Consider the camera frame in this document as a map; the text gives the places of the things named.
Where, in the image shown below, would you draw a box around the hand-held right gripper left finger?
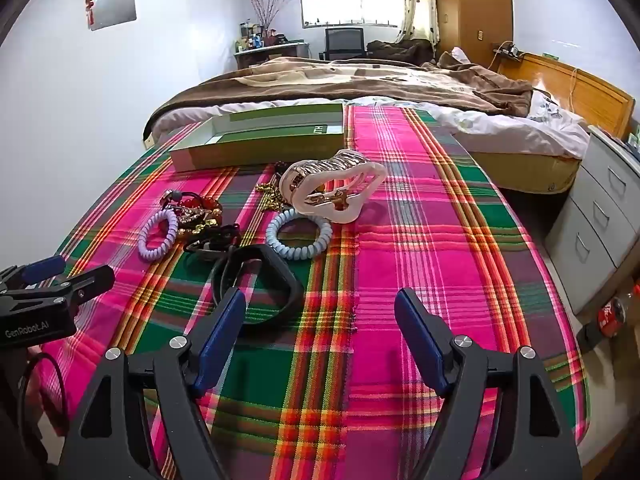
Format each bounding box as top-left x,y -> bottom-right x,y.
62,287 -> 248,480

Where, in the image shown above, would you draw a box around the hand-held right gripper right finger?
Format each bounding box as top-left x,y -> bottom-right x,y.
394,287 -> 583,480

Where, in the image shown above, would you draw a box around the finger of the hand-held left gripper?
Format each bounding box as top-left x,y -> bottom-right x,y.
22,265 -> 117,311
0,255 -> 67,293

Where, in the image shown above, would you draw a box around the purple spiral hair tie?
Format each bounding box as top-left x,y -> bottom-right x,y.
138,210 -> 180,261

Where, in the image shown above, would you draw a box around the black wristband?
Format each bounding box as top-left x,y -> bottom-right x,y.
210,245 -> 305,331

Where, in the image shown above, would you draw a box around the bundle of black hair ties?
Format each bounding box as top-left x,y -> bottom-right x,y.
182,224 -> 242,257

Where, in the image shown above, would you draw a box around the light blue spiral hair tie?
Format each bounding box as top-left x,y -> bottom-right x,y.
265,208 -> 333,262

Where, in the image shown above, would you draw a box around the black hair tie with bead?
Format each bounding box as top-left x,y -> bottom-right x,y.
161,188 -> 201,211

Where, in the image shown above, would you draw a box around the large clear hair claw clip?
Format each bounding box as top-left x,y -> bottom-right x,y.
279,149 -> 388,223

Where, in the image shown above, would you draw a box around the gold rhinestone hair clip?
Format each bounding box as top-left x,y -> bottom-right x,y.
177,210 -> 224,237

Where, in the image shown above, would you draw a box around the pink green plaid cloth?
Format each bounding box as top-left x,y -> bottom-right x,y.
37,102 -> 591,480

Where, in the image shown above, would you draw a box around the cola bottle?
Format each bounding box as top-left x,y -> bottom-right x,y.
580,285 -> 640,351

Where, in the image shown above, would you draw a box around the grey drawer cabinet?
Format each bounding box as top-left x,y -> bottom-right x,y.
545,125 -> 640,316

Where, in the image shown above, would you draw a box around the white floral quilt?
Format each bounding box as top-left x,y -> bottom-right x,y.
144,91 -> 591,161

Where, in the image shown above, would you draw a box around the brown blanket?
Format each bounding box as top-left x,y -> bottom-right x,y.
150,52 -> 548,121

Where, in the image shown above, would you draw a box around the dark brown cloth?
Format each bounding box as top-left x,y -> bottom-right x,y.
367,37 -> 436,66

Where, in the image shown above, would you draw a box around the row of bottles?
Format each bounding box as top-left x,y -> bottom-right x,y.
235,20 -> 291,51

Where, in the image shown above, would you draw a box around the wooden headboard cabinet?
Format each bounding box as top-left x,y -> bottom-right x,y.
470,50 -> 636,195

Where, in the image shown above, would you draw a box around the black office chair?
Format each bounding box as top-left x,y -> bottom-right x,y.
319,27 -> 368,61

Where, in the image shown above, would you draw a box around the dried branches in vase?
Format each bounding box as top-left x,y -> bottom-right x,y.
250,0 -> 296,46

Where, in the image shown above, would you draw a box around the wooden wardrobe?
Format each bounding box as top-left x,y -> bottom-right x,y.
432,0 -> 515,68

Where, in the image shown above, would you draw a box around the window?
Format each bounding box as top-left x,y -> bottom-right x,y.
300,0 -> 401,28

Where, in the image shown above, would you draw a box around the patterned curtain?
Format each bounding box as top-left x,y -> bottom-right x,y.
390,0 -> 441,46

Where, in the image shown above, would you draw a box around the black cable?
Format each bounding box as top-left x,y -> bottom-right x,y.
24,352 -> 71,436

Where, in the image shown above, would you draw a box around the red bead bracelet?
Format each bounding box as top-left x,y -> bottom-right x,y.
170,196 -> 223,221

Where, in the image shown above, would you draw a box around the gold chain necklace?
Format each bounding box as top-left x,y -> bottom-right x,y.
255,162 -> 293,213

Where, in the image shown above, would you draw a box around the grey wall panel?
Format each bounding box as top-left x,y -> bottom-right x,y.
87,0 -> 138,32

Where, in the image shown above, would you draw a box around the thin white cable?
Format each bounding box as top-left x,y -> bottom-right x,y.
565,67 -> 582,108

